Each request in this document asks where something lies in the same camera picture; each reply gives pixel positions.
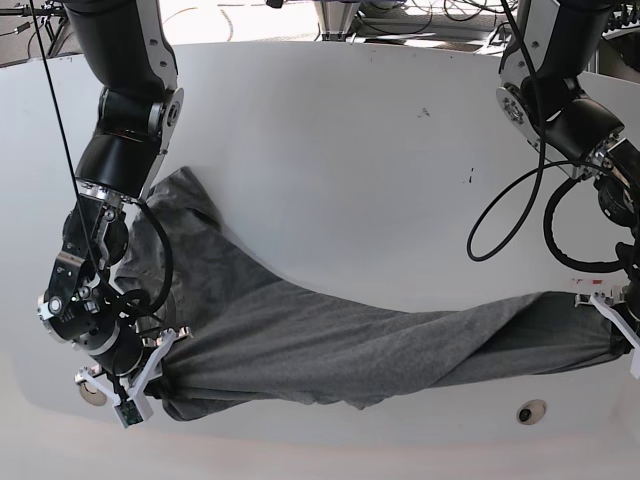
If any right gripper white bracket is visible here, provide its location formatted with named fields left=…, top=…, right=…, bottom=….
left=73, top=325, right=193, bottom=406

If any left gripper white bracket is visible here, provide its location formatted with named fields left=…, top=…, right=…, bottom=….
left=574, top=286, right=639, bottom=378

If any grey T-shirt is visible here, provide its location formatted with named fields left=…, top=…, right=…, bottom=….
left=112, top=166, right=631, bottom=424

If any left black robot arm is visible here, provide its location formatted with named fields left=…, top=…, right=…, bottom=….
left=497, top=1, right=639, bottom=375

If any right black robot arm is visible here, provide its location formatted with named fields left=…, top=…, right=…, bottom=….
left=38, top=1, right=184, bottom=409

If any left round table grommet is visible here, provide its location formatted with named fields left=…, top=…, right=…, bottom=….
left=78, top=382, right=108, bottom=407

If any round table grommet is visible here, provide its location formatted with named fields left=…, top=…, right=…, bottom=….
left=78, top=382, right=108, bottom=407
left=516, top=399, right=547, bottom=426

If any right round table grommet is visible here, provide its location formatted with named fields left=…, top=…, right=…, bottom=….
left=516, top=399, right=547, bottom=426

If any black tripod stand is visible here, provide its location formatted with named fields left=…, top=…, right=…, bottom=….
left=1, top=1, right=72, bottom=67

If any metal stand column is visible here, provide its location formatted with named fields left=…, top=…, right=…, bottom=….
left=314, top=1, right=361, bottom=42

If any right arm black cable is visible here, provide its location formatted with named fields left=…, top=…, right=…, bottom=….
left=27, top=0, right=175, bottom=331

